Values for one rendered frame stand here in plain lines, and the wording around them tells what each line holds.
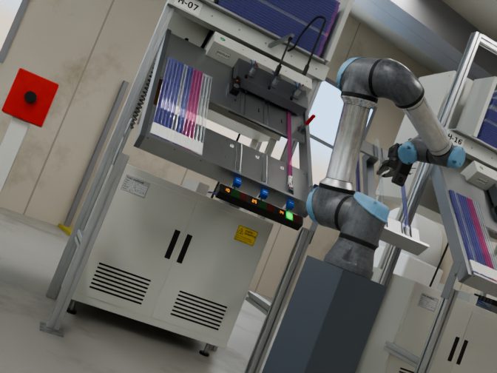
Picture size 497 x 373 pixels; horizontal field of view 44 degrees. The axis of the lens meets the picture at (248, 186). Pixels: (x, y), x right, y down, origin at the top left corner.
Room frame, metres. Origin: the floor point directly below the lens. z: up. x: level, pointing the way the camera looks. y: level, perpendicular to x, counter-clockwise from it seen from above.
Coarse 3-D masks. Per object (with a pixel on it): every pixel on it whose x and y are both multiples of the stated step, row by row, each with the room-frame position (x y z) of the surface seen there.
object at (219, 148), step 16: (208, 144) 2.25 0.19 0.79; (224, 144) 2.30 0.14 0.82; (240, 144) 2.34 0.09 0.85; (224, 160) 2.24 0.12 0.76; (240, 160) 2.28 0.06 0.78; (256, 160) 2.33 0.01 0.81; (272, 160) 2.38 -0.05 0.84; (256, 176) 2.27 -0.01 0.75; (272, 176) 2.32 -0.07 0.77; (304, 176) 2.42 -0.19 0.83; (304, 192) 2.35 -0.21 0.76
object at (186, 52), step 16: (176, 48) 2.53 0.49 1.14; (192, 48) 2.59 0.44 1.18; (192, 64) 2.52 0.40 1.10; (208, 64) 2.57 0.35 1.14; (224, 64) 2.64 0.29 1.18; (224, 80) 2.56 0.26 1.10; (224, 96) 2.49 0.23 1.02; (240, 96) 2.54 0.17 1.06; (256, 96) 2.60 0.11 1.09; (240, 112) 2.47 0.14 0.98; (256, 112) 2.53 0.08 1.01; (272, 112) 2.59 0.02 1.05; (272, 128) 2.52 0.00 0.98
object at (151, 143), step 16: (144, 144) 2.12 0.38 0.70; (160, 144) 2.12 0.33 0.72; (176, 160) 2.17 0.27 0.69; (192, 160) 2.16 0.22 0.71; (208, 160) 2.16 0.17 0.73; (208, 176) 2.21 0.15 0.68; (224, 176) 2.21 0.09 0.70; (240, 176) 2.21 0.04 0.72; (256, 192) 2.26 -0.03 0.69; (272, 192) 2.26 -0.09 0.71; (304, 208) 2.31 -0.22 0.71
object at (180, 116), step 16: (176, 64) 2.44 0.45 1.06; (176, 80) 2.38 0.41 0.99; (192, 80) 2.43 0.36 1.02; (208, 80) 2.48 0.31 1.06; (160, 96) 2.27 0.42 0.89; (176, 96) 2.31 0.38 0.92; (192, 96) 2.37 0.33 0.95; (208, 96) 2.41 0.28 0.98; (160, 112) 2.21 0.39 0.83; (176, 112) 2.25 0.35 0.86; (192, 112) 2.30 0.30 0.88; (160, 128) 2.16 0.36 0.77; (176, 128) 2.20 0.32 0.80; (192, 128) 2.25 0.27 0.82; (176, 144) 2.15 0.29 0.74; (192, 144) 2.19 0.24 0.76
